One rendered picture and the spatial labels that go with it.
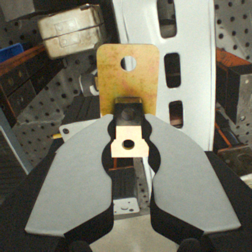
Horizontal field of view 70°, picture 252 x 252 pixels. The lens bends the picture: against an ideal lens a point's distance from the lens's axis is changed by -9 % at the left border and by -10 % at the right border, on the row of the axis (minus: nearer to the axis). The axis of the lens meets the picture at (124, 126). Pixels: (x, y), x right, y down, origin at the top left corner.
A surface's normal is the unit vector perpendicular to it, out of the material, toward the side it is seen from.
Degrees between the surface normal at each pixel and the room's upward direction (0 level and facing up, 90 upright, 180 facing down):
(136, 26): 0
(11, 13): 2
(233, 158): 90
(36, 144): 0
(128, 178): 90
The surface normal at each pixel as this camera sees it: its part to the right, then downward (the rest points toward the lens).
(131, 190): -0.18, -0.83
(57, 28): 0.01, 0.53
